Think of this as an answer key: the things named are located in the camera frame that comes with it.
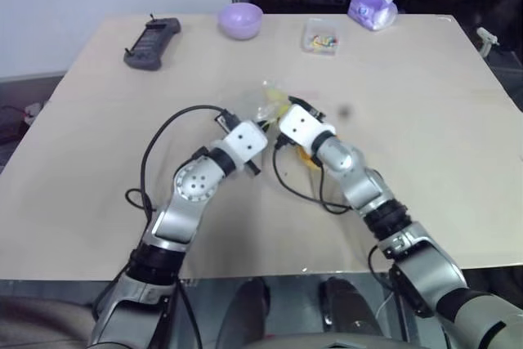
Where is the black handheld remote controller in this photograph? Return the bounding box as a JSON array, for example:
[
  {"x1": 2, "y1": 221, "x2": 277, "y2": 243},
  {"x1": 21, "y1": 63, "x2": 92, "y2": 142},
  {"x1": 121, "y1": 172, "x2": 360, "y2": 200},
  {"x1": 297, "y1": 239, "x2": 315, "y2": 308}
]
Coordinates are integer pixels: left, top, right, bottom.
[{"x1": 123, "y1": 12, "x2": 182, "y2": 71}]

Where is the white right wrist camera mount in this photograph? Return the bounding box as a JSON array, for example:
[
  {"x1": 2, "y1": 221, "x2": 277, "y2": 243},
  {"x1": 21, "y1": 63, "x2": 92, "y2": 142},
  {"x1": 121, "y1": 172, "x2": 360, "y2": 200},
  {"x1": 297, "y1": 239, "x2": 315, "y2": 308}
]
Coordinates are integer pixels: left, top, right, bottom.
[{"x1": 277, "y1": 104, "x2": 337, "y2": 153}]

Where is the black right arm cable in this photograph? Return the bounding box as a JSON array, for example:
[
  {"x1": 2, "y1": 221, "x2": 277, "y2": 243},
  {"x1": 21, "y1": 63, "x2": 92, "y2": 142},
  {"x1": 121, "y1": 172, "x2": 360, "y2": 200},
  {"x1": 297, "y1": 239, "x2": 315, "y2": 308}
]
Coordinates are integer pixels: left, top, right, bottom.
[{"x1": 271, "y1": 142, "x2": 352, "y2": 215}]

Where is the white bracket at table edge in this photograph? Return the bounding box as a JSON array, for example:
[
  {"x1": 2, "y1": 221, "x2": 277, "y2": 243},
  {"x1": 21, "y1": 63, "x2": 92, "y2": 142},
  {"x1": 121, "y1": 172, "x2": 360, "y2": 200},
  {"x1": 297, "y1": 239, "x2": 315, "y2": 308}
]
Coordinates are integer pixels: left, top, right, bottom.
[{"x1": 476, "y1": 26, "x2": 502, "y2": 58}]

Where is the purple plastic bowl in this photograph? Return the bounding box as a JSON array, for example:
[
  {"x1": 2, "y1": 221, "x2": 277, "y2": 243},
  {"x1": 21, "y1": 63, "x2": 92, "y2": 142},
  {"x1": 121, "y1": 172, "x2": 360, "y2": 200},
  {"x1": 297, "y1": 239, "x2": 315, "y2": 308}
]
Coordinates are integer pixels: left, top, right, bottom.
[{"x1": 217, "y1": 2, "x2": 263, "y2": 42}]

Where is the orange snack packet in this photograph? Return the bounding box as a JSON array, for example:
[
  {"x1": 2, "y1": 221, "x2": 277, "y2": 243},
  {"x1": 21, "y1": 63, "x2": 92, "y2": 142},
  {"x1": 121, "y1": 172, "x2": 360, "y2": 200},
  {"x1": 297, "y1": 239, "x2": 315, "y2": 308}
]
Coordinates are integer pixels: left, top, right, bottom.
[{"x1": 294, "y1": 146, "x2": 322, "y2": 171}]

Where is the clear box with colourful bits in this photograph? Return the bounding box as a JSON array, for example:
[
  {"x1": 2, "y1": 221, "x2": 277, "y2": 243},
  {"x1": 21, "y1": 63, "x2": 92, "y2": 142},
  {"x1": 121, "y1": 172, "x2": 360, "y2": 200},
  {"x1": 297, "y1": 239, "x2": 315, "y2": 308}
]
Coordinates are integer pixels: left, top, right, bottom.
[{"x1": 301, "y1": 17, "x2": 342, "y2": 56}]

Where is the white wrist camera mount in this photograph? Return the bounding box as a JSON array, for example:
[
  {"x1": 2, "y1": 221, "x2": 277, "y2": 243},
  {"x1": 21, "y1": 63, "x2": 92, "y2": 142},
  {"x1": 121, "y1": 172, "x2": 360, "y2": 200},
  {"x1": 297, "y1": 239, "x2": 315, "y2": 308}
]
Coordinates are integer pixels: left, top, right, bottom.
[
  {"x1": 277, "y1": 104, "x2": 337, "y2": 153},
  {"x1": 211, "y1": 119, "x2": 270, "y2": 171}
]

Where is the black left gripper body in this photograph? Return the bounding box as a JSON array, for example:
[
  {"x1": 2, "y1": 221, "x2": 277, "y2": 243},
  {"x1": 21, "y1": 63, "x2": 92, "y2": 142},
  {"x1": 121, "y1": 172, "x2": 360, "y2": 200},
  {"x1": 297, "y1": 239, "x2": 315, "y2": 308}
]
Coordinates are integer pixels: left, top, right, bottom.
[{"x1": 215, "y1": 108, "x2": 271, "y2": 177}]

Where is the clear plastic bag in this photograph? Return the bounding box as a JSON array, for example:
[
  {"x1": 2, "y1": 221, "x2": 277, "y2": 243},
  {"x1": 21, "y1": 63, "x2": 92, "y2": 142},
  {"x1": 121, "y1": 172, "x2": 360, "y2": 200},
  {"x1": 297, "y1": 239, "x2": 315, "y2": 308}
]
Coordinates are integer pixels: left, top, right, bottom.
[{"x1": 235, "y1": 78, "x2": 293, "y2": 128}]

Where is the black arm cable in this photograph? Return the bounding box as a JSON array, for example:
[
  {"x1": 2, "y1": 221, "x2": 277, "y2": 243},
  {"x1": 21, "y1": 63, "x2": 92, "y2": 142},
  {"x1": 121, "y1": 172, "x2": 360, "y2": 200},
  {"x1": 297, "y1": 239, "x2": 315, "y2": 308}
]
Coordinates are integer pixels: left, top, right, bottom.
[
  {"x1": 124, "y1": 104, "x2": 230, "y2": 223},
  {"x1": 271, "y1": 142, "x2": 352, "y2": 215}
]

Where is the thin white cable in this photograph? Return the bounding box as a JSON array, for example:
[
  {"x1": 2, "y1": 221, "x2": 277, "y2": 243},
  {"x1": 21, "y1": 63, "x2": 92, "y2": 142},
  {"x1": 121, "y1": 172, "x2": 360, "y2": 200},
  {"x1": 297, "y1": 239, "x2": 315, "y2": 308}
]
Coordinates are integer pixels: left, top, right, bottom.
[{"x1": 378, "y1": 289, "x2": 400, "y2": 320}]

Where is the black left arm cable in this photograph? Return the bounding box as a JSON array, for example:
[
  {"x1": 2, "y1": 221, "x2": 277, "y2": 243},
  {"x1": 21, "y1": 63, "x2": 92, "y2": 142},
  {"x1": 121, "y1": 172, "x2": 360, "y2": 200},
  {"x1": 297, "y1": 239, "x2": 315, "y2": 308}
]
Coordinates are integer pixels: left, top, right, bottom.
[{"x1": 124, "y1": 104, "x2": 230, "y2": 223}]

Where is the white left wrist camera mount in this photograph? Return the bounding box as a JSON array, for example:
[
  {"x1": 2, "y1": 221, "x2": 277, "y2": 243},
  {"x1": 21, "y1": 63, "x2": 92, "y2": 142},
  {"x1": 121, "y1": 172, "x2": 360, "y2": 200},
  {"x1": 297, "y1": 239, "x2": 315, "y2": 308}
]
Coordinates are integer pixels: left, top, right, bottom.
[{"x1": 211, "y1": 119, "x2": 270, "y2": 171}]

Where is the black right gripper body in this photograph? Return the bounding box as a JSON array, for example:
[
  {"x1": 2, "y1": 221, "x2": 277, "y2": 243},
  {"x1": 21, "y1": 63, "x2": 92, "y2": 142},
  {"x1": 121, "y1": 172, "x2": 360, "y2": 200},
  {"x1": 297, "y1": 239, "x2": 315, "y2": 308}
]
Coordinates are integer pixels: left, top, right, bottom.
[{"x1": 274, "y1": 96, "x2": 326, "y2": 150}]

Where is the white power strip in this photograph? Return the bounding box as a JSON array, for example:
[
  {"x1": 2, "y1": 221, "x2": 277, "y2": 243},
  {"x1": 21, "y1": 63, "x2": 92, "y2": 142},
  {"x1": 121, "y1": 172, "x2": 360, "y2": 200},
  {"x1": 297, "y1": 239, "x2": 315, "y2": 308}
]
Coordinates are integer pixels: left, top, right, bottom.
[{"x1": 23, "y1": 101, "x2": 51, "y2": 125}]

